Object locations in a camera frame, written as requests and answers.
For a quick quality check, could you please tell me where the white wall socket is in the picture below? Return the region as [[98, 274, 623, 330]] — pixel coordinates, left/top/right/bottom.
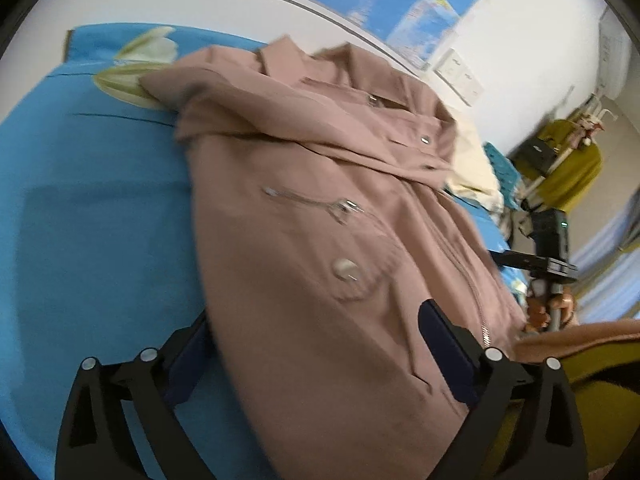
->
[[434, 48, 469, 86], [456, 71, 486, 107]]

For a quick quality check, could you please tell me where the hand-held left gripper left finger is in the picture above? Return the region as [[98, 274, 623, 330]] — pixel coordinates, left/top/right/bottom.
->
[[54, 310, 217, 480]]

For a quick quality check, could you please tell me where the pink jacket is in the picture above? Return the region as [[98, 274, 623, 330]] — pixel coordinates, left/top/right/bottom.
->
[[138, 35, 526, 480]]

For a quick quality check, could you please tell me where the pale striped curtain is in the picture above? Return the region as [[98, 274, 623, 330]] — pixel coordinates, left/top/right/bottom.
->
[[570, 199, 640, 325]]

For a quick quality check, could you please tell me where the white air conditioner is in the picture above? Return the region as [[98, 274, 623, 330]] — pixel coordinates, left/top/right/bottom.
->
[[596, 6, 632, 102]]

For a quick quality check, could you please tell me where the black handbag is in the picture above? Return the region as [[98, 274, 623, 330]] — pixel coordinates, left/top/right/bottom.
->
[[515, 139, 557, 177]]

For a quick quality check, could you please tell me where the teal perforated plastic basket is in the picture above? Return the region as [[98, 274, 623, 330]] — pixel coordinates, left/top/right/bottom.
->
[[482, 141, 526, 241]]

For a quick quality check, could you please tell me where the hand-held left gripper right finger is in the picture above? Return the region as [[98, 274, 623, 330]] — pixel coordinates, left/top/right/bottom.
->
[[417, 298, 588, 480]]

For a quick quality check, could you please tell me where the person's right hand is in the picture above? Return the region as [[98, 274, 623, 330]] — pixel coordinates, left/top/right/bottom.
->
[[525, 290, 577, 332]]

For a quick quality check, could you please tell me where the blue floral bed sheet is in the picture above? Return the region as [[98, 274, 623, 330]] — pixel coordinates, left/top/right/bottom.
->
[[0, 22, 531, 480]]

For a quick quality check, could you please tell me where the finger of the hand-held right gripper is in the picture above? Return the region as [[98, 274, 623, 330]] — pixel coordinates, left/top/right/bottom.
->
[[491, 250, 548, 271]]

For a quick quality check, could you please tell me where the person's right forearm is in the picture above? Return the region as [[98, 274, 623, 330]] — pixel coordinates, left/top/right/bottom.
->
[[514, 318, 640, 363]]

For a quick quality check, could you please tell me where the person's olive clothing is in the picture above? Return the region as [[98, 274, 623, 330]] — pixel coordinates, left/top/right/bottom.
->
[[482, 342, 640, 480]]

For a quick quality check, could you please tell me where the olive yellow hanging garment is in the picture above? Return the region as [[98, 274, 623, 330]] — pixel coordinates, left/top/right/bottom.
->
[[532, 119, 603, 213]]

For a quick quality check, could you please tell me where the white clothes rack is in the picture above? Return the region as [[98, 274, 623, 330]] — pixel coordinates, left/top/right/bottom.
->
[[520, 94, 619, 211]]

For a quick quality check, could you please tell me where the colourful wall map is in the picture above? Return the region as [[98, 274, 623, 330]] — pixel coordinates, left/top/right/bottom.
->
[[65, 0, 516, 72]]

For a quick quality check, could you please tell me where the cream garment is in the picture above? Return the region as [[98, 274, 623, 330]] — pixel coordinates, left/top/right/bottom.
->
[[445, 119, 505, 211]]

